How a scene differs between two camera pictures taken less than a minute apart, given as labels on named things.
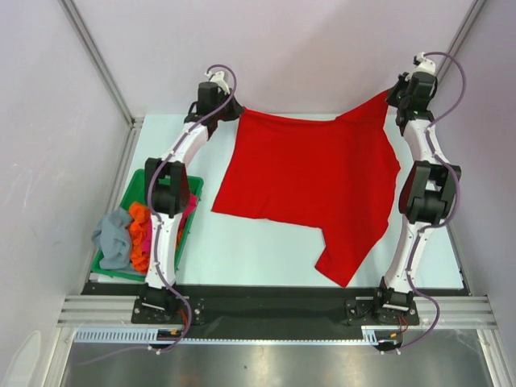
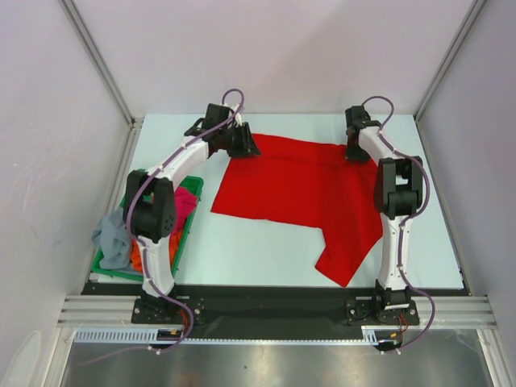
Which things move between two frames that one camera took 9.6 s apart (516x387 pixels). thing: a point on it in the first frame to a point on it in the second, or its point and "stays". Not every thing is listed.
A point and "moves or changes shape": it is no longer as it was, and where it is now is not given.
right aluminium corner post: (472, 14) stays
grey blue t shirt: (114, 236) stays
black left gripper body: (227, 111) to (232, 140)
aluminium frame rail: (434, 311) stays
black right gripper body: (396, 95) to (357, 151)
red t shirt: (336, 174) moves or changes shape
